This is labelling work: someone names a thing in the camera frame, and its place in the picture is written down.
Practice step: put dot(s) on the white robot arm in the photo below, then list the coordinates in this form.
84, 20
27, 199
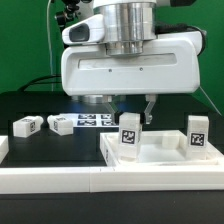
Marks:
120, 50

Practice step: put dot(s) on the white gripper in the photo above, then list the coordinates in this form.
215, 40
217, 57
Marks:
168, 64

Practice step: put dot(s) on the white U-shaped fence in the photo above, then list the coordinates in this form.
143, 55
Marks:
110, 179

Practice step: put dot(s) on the white square table top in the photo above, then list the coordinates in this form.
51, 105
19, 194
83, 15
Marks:
158, 148

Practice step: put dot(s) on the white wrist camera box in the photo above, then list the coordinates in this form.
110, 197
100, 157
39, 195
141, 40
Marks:
89, 31

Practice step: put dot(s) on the white marker sheet with tags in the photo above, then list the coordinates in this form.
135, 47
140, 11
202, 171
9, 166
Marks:
90, 120

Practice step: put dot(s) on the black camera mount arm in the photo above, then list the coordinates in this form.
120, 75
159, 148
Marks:
69, 13

